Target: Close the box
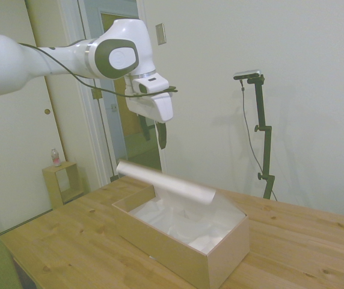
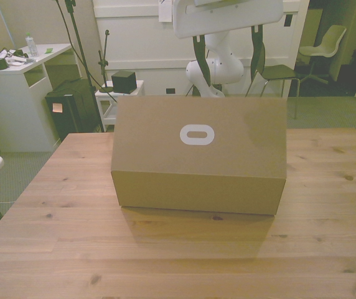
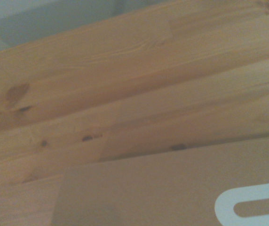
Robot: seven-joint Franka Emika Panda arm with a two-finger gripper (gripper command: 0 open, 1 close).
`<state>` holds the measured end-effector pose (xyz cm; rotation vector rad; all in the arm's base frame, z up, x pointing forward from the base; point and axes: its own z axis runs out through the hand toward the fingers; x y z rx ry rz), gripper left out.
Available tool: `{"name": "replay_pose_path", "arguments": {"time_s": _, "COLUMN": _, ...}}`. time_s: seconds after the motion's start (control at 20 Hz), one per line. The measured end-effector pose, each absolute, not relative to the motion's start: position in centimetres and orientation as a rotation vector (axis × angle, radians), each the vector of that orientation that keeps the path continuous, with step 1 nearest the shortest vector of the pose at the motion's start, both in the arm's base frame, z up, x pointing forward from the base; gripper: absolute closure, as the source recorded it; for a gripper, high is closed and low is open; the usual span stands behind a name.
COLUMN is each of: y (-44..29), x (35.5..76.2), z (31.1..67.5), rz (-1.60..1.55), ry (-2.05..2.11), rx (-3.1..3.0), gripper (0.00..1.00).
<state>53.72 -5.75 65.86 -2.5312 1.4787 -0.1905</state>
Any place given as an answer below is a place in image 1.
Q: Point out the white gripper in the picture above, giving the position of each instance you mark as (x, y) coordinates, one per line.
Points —
(163, 106)

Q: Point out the cardboard box with hinged lid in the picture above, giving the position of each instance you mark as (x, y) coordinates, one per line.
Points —
(175, 259)

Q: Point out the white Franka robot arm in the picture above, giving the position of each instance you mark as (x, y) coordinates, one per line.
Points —
(9, 66)

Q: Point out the white moulded foam insert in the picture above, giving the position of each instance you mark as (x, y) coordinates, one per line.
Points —
(160, 216)

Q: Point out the clear bottle with red label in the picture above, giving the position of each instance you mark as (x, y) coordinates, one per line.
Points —
(55, 158)

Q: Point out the wooden cube shelf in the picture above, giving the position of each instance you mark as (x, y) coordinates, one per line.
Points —
(50, 186)

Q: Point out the white door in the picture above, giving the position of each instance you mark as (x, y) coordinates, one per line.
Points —
(15, 150)

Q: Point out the black flat wrist camera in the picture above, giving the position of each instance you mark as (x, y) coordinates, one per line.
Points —
(170, 89)

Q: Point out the beige wall plate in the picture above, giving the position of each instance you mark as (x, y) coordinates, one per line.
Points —
(160, 34)

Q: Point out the grey stereo camera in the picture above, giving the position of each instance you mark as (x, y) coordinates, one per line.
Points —
(247, 74)

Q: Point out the black jointed camera stand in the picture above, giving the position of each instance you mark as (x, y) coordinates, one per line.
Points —
(266, 144)

